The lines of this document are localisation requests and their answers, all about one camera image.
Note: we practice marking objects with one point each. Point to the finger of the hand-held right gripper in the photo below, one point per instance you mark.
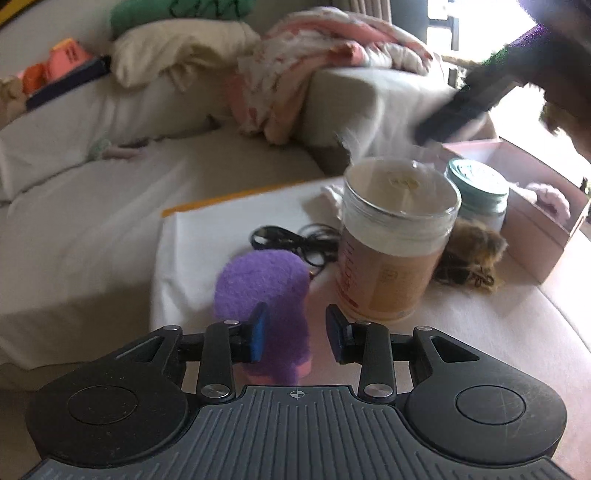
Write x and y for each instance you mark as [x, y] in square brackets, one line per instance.
[457, 108]

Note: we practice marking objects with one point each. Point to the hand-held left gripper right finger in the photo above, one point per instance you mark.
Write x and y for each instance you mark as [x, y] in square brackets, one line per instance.
[335, 339]

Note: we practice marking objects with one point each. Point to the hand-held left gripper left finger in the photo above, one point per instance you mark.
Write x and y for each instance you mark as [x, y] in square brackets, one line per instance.
[257, 334]

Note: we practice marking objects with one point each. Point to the calico furry toy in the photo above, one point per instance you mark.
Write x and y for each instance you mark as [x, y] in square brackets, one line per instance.
[475, 240]

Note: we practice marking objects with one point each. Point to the pink cardboard box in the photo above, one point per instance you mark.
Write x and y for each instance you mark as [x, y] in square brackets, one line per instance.
[531, 240]

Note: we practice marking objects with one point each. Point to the person's right forearm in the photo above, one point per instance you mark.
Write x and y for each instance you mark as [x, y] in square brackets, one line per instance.
[572, 92]

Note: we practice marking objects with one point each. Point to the small green soft toy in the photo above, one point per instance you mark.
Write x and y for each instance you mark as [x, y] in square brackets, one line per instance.
[99, 148]

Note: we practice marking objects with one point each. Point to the green lidded jar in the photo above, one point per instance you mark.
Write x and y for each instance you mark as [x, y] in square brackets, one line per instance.
[475, 184]

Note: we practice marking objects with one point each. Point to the clear jar with beige label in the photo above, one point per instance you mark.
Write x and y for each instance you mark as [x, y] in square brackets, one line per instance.
[392, 258]

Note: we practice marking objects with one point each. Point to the white sheet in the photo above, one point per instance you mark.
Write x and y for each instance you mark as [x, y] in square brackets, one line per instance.
[198, 240]

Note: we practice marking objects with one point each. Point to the beige curtain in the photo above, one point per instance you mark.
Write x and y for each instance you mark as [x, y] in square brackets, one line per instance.
[367, 9]

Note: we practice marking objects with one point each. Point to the floral pink blanket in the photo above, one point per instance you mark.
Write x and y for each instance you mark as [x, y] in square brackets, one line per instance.
[323, 50]

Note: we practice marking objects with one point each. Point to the beige pillow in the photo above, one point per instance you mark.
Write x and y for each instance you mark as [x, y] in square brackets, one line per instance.
[175, 50]

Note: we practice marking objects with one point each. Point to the dark flat box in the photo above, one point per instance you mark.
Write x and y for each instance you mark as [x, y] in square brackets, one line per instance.
[69, 85]

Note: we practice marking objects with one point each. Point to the green plush toy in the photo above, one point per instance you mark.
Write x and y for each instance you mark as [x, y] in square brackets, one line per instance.
[152, 16]

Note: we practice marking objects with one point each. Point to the orange plastic toy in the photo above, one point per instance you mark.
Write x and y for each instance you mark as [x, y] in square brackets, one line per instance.
[60, 62]

